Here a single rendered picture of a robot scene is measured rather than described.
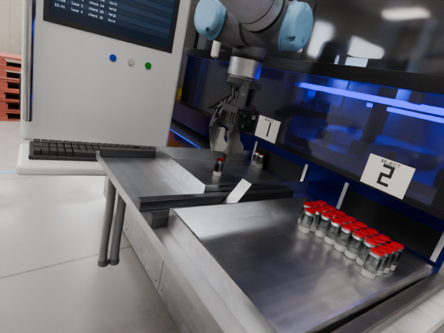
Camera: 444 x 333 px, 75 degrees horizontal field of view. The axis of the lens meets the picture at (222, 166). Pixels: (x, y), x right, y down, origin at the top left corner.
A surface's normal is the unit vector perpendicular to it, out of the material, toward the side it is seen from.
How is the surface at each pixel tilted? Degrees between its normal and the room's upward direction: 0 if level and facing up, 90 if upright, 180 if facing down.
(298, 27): 90
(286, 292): 0
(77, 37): 90
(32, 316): 0
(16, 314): 0
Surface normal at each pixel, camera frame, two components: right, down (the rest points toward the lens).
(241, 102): -0.81, 0.00
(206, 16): -0.66, 0.07
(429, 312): 0.22, -0.93
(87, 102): 0.50, 0.36
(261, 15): 0.25, 0.90
